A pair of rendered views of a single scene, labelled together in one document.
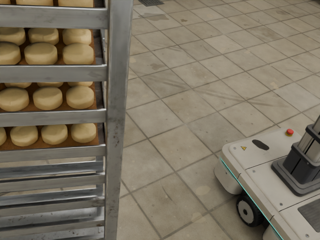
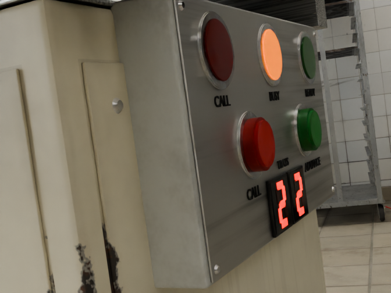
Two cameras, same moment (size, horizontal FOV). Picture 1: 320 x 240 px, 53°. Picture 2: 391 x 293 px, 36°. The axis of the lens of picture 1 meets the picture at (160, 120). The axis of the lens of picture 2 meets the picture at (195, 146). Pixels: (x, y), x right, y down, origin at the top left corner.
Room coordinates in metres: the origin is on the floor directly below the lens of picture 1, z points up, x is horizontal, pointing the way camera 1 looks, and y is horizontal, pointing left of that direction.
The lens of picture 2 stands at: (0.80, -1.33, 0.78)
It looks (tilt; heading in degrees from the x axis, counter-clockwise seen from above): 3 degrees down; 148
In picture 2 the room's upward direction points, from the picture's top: 8 degrees counter-clockwise
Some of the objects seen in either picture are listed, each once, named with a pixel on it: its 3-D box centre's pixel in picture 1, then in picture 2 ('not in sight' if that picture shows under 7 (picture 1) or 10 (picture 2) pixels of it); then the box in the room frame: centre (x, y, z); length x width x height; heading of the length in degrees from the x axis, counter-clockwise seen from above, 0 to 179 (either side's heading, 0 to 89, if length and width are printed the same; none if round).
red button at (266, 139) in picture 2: not in sight; (253, 145); (0.54, -1.13, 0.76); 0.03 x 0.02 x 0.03; 121
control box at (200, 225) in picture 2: not in sight; (254, 124); (0.50, -1.10, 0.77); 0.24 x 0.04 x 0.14; 121
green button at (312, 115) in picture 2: not in sight; (305, 129); (0.49, -1.05, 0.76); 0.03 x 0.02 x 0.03; 121
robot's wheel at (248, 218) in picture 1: (249, 210); not in sight; (0.96, -0.52, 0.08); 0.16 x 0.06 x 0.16; 32
